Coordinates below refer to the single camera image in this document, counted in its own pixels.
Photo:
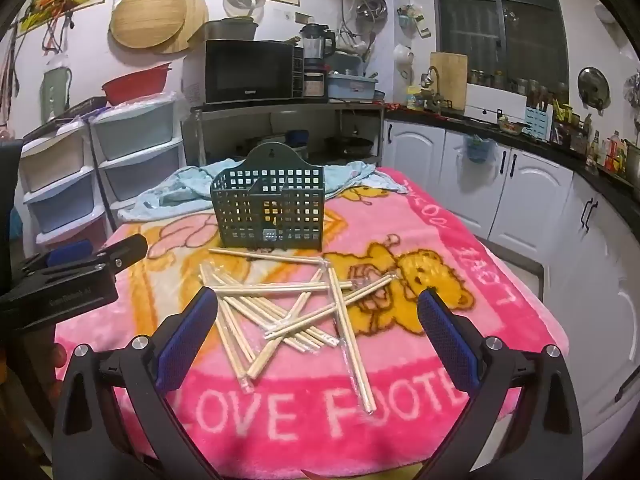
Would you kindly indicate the row of glass jars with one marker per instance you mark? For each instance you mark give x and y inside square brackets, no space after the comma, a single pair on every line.
[520,85]

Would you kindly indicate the green plastic utensil basket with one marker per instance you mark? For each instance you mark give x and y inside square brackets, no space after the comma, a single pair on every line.
[270,157]

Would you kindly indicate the round wooden board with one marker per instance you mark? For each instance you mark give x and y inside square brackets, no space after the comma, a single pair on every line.
[197,20]

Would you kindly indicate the hanging steel bowls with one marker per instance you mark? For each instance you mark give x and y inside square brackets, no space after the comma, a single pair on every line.
[372,7]

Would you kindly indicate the green hanging jug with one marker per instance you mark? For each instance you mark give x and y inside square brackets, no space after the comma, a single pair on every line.
[54,92]

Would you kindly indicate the white kitchen cabinets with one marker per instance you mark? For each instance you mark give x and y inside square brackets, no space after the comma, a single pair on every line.
[535,190]

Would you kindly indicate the blue hanging basket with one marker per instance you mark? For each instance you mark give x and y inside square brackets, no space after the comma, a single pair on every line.
[478,150]

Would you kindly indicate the row of condiment bottles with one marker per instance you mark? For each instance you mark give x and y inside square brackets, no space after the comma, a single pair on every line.
[610,150]

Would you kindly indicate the wooden chopstick pair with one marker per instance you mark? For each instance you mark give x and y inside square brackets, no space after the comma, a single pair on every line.
[265,256]

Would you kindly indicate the light blue towel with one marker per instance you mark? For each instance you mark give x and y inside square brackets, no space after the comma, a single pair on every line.
[170,190]

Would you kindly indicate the clear glass bottle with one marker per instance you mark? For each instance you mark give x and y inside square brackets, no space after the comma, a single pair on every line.
[198,140]

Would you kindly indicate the black microwave oven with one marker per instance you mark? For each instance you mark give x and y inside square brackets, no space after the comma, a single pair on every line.
[250,70]

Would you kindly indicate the metal kitchen shelf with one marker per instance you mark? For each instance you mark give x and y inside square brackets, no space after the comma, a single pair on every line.
[280,110]

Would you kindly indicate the pile of chopsticks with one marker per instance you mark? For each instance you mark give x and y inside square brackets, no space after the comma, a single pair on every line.
[295,332]

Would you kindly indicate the red plastic basin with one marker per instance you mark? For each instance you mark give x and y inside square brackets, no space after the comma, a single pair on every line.
[135,85]

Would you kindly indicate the black kitchen countertop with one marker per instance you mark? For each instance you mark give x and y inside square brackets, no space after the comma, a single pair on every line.
[550,152]

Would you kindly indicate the beige blue plastic drawer unit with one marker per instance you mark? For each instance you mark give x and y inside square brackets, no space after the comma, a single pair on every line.
[55,160]

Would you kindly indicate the pink printed blanket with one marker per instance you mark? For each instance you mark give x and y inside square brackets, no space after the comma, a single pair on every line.
[430,230]

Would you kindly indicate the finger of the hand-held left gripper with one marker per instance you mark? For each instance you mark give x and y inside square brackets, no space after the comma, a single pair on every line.
[125,251]
[75,250]

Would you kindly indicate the dark framed window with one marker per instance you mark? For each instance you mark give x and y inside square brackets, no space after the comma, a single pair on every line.
[500,25]

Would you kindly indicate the metal kitchen faucet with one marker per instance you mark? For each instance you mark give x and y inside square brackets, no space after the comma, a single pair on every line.
[434,77]

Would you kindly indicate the wooden cutting board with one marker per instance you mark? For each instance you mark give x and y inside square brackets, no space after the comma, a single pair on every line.
[450,80]

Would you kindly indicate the blender with black base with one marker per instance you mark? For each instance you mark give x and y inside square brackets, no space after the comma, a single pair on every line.
[314,47]

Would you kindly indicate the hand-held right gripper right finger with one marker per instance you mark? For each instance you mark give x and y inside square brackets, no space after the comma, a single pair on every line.
[445,340]

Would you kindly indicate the blue dish rack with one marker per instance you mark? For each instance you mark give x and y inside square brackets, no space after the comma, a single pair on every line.
[350,87]

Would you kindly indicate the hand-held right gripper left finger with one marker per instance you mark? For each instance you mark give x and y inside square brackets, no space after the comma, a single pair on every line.
[187,340]

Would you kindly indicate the light blue knife block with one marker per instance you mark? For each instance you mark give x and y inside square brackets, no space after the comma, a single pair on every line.
[537,120]

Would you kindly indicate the round bamboo tray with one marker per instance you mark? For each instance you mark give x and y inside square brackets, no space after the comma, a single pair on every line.
[147,17]

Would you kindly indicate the steel pot lid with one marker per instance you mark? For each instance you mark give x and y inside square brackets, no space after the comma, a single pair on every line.
[594,87]

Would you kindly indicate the yellow dish soap bottle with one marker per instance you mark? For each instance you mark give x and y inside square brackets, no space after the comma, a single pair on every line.
[414,99]

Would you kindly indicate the bowl of food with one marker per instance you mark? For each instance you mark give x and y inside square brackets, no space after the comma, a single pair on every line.
[510,126]

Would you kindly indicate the black frying pan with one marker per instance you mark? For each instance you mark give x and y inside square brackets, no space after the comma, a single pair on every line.
[350,146]

